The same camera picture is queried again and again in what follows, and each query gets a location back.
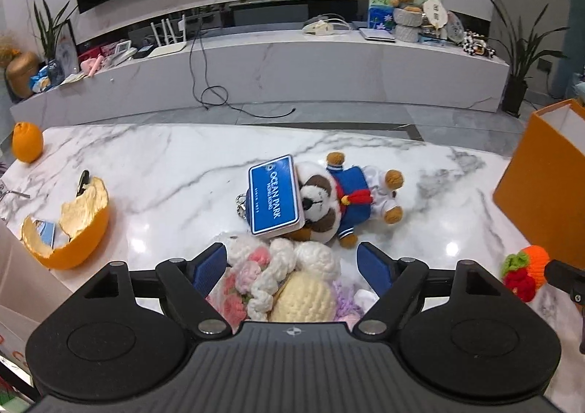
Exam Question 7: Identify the silver laptop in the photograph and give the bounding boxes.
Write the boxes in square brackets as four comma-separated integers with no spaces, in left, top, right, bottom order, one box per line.
[358,26,397,42]

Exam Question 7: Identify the small blue packet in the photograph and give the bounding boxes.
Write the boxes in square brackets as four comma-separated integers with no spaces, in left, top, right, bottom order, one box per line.
[34,220,62,244]

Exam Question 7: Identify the decorative plate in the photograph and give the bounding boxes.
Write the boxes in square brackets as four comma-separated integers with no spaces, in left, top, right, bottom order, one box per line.
[445,11,467,44]

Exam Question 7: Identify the white charger with cables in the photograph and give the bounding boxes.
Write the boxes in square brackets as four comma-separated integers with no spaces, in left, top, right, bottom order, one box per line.
[302,16,352,36]

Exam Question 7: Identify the blue snack bag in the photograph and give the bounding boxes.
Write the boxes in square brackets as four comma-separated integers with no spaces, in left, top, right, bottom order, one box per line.
[30,65,62,91]

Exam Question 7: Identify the orange peel shell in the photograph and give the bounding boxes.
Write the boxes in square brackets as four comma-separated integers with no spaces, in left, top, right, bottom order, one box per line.
[21,175,110,270]

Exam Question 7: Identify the crochet orange with strawberry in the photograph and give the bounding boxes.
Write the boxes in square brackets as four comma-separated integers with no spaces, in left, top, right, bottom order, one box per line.
[500,245,550,303]

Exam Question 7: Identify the black cable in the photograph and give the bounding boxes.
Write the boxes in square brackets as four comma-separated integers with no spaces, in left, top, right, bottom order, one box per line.
[189,22,297,119]

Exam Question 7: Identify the green and blue painting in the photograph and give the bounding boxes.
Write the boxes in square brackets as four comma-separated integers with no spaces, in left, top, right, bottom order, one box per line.
[368,0,443,32]

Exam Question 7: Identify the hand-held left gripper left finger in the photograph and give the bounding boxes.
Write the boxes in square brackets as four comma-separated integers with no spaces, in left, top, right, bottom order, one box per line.
[68,241,234,337]

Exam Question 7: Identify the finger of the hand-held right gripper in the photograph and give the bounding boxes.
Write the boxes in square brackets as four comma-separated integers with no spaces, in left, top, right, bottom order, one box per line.
[544,259,585,304]

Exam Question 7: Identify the white round hand fan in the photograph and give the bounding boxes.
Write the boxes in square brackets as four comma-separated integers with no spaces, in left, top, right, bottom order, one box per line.
[423,0,449,30]

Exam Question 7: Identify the pink toy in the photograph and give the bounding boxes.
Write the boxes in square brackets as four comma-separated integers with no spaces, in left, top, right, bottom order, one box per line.
[78,54,103,75]

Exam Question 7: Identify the dried flower bunch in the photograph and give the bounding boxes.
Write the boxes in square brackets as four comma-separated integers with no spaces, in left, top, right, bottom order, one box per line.
[0,31,21,66]

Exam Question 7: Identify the black and white checkered toy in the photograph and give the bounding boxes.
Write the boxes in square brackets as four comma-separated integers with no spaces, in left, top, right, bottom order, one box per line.
[461,31,497,59]

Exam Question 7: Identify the blue rectangular tag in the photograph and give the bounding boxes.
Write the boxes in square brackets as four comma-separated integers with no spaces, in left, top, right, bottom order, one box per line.
[248,154,307,237]

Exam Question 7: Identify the orange paper bag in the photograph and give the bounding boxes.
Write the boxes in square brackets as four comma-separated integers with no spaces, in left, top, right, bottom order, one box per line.
[492,98,585,260]

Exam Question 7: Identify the black picture frame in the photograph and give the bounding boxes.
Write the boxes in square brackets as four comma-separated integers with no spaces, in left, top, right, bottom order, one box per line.
[55,20,79,75]

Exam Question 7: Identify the marble television console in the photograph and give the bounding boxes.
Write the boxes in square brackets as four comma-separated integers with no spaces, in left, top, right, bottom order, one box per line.
[9,26,510,125]

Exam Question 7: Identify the cream crochet doll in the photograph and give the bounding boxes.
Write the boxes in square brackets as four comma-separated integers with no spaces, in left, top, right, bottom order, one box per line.
[205,234,380,322]

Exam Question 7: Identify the white ribbed pot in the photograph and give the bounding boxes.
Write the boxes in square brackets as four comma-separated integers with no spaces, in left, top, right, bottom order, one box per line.
[393,6,423,43]

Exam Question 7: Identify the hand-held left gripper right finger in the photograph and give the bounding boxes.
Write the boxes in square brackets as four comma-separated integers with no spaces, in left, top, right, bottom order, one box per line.
[354,241,512,336]

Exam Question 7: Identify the white router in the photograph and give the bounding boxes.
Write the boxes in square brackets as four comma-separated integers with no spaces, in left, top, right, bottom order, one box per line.
[147,15,187,58]

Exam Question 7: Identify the tall leafy potted plant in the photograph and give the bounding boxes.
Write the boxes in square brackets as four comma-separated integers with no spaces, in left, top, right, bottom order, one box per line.
[487,0,572,117]

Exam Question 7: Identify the sailor plush dog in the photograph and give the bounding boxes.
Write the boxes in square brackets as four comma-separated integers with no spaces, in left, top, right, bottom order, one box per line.
[283,151,405,250]

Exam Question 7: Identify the whole orange fruit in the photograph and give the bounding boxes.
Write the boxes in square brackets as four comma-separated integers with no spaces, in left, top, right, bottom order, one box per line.
[11,121,44,164]

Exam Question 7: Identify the gold jar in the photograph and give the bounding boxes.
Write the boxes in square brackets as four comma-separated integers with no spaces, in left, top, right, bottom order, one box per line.
[5,52,41,98]

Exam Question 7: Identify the small green potted plant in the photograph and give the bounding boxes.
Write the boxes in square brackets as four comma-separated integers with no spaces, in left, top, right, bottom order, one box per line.
[33,0,78,75]

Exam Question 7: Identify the white desk device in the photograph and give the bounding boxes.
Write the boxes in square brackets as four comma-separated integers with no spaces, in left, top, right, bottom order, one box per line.
[110,42,138,64]

